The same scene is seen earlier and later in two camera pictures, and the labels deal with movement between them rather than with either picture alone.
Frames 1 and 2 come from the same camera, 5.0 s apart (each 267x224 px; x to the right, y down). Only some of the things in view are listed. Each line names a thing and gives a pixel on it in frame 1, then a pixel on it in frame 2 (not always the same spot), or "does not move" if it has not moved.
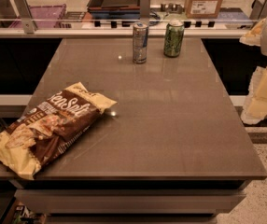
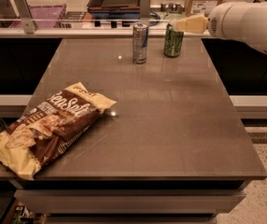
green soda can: (174, 38) does not move
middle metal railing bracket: (145, 4) does not move
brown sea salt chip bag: (35, 135) does not move
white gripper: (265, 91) → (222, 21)
